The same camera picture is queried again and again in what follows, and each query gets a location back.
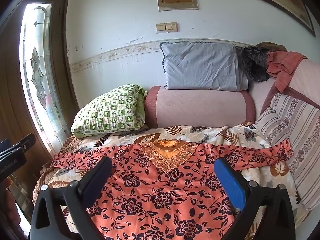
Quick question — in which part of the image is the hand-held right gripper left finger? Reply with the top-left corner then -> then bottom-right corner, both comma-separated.
27,156 -> 113,240

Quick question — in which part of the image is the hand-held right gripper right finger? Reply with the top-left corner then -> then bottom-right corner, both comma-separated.
214,157 -> 297,240

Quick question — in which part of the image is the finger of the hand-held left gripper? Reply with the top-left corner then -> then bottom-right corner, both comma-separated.
0,133 -> 36,149
0,145 -> 25,159

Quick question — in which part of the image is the orange floral blouse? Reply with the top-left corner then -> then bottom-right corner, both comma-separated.
51,139 -> 293,240

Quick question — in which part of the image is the cream leaf-print blanket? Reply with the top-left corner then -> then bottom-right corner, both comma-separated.
32,122 -> 310,240

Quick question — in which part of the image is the stained glass window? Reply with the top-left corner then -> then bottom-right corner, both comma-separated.
19,2 -> 67,153

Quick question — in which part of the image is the green patterned pillow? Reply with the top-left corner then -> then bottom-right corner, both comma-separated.
71,84 -> 148,139

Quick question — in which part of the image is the striped floral cushion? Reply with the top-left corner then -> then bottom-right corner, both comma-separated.
255,94 -> 320,212

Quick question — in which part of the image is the pink quilted bolster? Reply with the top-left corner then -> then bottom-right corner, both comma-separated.
144,85 -> 256,129

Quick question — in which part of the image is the grey pillow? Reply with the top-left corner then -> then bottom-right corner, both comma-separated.
160,41 -> 249,92

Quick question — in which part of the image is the black furry cloth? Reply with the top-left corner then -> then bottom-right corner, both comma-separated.
237,45 -> 271,83

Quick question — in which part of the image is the pink quilted sofa cover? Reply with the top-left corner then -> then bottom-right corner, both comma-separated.
249,57 -> 320,127

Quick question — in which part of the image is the reddish knit cloth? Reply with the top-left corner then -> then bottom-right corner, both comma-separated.
266,51 -> 309,93

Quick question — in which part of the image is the brown cloth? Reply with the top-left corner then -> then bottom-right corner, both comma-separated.
255,41 -> 288,53

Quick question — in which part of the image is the beige light switch panel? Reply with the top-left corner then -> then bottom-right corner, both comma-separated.
156,22 -> 179,33

